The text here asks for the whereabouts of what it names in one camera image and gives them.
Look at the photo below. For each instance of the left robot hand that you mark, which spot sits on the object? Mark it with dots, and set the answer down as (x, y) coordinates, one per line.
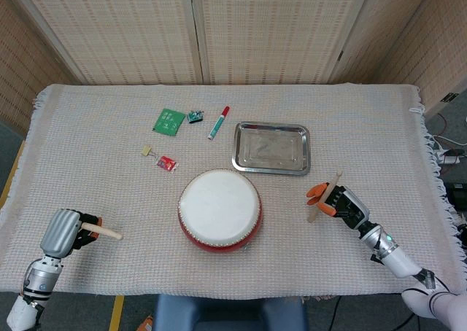
(58, 232)

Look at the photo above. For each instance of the stainless steel tray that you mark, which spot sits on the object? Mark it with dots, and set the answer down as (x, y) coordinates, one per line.
(271, 148)

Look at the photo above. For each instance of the tan binder clip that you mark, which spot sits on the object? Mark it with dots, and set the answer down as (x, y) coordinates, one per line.
(146, 151)

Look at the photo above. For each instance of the green circuit board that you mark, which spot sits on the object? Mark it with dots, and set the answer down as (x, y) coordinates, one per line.
(168, 121)

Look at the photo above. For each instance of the white power strip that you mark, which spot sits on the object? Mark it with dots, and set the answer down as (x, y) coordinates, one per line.
(450, 159)

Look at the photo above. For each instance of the red candy packet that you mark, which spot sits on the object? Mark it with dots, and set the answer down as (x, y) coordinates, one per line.
(167, 162)

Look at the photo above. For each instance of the woven folding screen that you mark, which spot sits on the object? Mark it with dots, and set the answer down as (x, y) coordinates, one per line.
(127, 28)

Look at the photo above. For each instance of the orange packet on floor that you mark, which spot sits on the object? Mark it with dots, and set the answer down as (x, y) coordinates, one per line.
(147, 323)

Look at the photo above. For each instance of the wooden drumstick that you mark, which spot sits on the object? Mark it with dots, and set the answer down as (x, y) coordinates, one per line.
(107, 232)
(335, 179)

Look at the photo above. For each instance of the red drum with white skin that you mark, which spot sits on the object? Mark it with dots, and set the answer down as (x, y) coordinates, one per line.
(219, 207)

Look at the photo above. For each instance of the black screen hinge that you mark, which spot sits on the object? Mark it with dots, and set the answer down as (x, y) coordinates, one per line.
(448, 97)

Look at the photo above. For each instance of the small green toy tank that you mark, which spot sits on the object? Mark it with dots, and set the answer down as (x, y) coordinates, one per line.
(195, 116)

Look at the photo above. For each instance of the black box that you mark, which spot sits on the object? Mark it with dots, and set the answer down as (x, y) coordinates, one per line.
(456, 196)

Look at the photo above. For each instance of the green marker with red cap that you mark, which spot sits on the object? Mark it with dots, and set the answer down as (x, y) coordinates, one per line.
(218, 124)

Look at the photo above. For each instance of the white woven tablecloth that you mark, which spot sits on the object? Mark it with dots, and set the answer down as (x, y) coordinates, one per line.
(91, 134)

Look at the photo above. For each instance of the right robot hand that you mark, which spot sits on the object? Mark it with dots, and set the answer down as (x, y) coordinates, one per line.
(346, 207)

